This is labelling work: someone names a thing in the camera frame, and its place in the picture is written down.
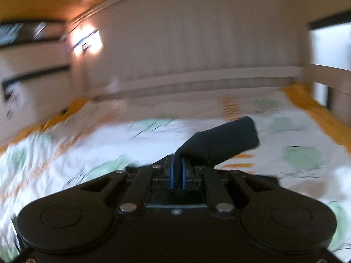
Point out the white printed duvet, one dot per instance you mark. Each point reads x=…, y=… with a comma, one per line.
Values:
x=274, y=148

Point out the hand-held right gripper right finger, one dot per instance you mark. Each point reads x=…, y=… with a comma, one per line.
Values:
x=185, y=174

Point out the dark navy garment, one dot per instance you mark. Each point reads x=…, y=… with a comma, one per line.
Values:
x=219, y=142

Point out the blue star lamp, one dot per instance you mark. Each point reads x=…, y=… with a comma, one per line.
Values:
x=86, y=39

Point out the orange bed sheet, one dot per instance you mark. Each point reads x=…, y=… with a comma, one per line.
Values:
x=323, y=109

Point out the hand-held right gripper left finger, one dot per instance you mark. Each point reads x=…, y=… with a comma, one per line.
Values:
x=170, y=174

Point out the white cabinet with black trim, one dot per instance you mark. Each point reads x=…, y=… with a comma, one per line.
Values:
x=33, y=68

